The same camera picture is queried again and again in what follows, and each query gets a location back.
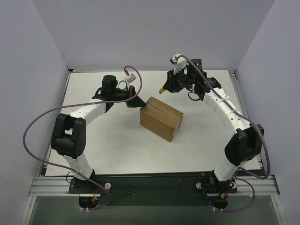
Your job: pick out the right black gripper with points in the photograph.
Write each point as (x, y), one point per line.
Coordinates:
(171, 80)

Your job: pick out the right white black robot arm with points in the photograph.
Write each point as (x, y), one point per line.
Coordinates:
(245, 143)

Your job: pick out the brown cardboard express box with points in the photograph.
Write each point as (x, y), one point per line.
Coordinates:
(160, 118)

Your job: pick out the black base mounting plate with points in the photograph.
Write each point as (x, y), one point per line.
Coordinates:
(156, 198)

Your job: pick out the yellow utility knife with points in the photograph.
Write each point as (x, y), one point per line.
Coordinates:
(162, 90)

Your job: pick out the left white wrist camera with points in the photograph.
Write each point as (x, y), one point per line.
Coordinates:
(129, 78)

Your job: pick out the front aluminium rail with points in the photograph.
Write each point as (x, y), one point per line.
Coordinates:
(61, 186)

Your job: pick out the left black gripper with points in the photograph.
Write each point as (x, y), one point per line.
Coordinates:
(131, 95)

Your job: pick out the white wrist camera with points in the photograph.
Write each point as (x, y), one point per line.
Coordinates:
(129, 78)
(179, 63)

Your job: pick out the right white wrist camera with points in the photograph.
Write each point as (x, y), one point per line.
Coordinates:
(179, 63)

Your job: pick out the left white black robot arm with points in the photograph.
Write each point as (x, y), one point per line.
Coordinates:
(69, 134)

